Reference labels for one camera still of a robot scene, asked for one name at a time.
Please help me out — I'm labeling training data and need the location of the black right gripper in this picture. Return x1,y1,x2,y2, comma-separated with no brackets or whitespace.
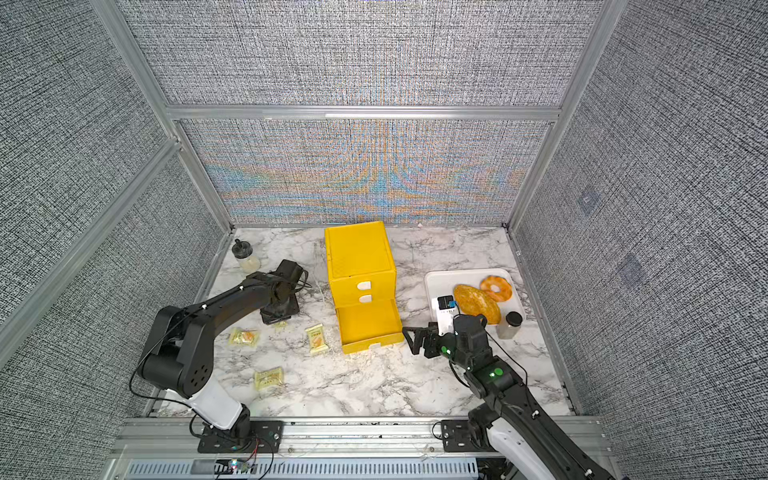
403,319,475,376

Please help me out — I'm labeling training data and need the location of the yellow plastic drawer cabinet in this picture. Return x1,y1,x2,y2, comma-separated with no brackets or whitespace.
324,221,404,354

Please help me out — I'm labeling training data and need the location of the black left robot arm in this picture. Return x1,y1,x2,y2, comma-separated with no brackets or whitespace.
132,259,308,450

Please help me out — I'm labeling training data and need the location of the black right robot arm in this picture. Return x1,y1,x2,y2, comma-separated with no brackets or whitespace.
402,314,614,479

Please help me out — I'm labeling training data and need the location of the white plastic tray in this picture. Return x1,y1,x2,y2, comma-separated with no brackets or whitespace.
424,268,526,323

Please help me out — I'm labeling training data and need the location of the crumb-coated oval bread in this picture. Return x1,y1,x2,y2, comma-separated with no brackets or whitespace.
453,284,501,325

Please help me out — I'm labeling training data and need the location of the glass jar black lid right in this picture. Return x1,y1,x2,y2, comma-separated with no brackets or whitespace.
496,311,524,340

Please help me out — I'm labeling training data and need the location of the glass jar black lid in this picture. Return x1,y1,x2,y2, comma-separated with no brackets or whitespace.
231,239,261,275
496,311,524,340

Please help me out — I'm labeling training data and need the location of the glass jar black lid left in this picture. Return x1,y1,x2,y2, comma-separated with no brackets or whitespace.
231,239,261,275

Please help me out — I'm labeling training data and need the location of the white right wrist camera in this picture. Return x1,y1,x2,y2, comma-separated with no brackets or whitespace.
433,295,460,335

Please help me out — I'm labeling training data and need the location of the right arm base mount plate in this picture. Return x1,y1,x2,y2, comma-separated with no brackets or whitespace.
439,419,485,453

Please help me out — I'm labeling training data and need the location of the glazed twisted ring bread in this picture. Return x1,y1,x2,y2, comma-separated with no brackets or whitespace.
480,276,513,303

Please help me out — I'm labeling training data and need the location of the white slotted cable duct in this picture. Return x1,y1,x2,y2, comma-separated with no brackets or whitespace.
124,458,480,479

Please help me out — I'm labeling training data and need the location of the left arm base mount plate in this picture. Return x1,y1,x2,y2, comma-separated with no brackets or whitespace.
197,420,285,454

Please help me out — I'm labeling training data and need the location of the aluminium front rail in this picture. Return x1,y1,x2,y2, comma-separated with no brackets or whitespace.
111,417,445,458

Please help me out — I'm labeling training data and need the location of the aluminium enclosure frame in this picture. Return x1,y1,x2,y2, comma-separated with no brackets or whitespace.
1,1,627,363

